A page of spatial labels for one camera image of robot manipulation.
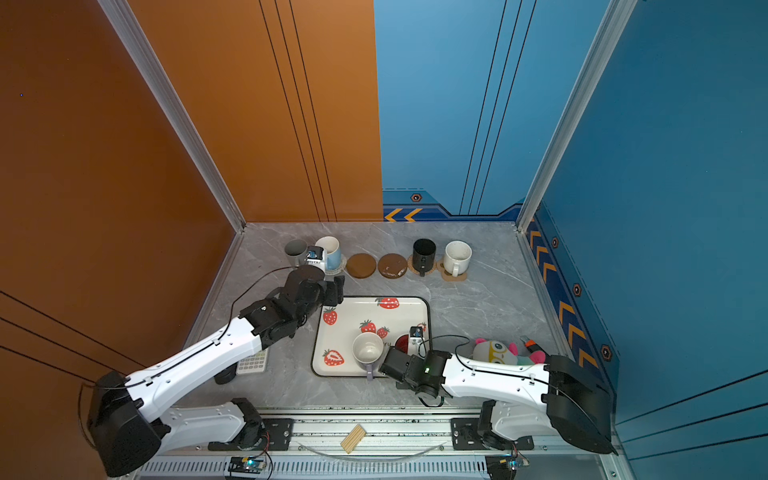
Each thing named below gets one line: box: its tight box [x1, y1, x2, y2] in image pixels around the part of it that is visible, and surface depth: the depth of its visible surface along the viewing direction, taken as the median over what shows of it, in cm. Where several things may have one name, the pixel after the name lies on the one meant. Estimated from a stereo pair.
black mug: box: [412, 238, 437, 277], surface depth 102 cm
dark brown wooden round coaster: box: [378, 253, 408, 279], surface depth 108 cm
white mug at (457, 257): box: [443, 239, 473, 278], surface depth 102 cm
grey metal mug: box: [284, 238, 308, 268], surface depth 99 cm
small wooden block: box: [340, 424, 367, 454], surface depth 74 cm
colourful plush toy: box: [473, 338, 546, 365], surface depth 82 cm
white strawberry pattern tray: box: [311, 296, 431, 377], surface depth 94 cm
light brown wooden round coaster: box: [346, 253, 377, 279], surface depth 108 cm
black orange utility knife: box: [520, 335, 545, 354], surface depth 89 cm
